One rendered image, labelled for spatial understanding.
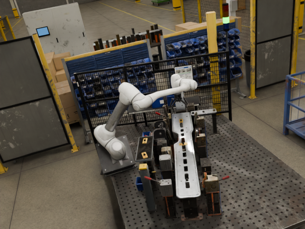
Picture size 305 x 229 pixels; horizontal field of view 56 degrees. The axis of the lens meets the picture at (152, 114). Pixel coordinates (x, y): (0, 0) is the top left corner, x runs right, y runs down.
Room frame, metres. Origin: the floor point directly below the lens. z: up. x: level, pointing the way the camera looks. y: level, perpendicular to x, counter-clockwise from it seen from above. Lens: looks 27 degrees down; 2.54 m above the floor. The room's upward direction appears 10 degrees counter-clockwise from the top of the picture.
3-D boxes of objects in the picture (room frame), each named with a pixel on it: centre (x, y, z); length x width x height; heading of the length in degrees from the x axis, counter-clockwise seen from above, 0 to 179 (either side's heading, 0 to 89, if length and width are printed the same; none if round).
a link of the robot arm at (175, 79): (2.77, -0.31, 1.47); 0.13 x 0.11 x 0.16; 48
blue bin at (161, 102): (3.23, -0.17, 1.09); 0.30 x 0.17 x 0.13; 84
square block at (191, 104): (3.03, -0.46, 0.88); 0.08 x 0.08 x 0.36; 83
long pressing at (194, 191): (2.29, -0.25, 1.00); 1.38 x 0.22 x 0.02; 173
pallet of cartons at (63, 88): (5.62, 1.93, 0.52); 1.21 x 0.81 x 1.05; 16
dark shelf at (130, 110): (3.23, -0.16, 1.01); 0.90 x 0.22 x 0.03; 83
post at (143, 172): (1.87, 0.15, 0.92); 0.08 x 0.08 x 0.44; 83
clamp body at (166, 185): (1.75, -0.01, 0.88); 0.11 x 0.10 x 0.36; 83
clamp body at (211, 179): (1.71, -0.36, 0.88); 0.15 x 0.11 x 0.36; 83
